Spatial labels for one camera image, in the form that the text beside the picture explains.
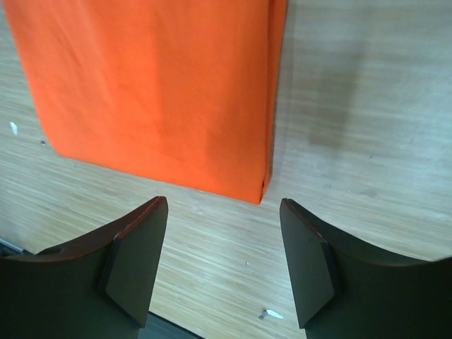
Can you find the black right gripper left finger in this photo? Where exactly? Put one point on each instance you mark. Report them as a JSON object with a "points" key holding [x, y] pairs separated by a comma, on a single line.
{"points": [[98, 285]]}

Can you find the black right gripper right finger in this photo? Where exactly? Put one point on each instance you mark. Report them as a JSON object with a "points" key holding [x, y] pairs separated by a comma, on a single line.
{"points": [[345, 287]]}

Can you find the orange t shirt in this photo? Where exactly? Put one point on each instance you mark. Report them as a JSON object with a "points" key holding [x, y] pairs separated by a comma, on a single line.
{"points": [[176, 91]]}

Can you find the tiny white paper scrap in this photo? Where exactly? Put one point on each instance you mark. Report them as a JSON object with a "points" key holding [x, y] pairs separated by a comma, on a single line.
{"points": [[14, 128]]}

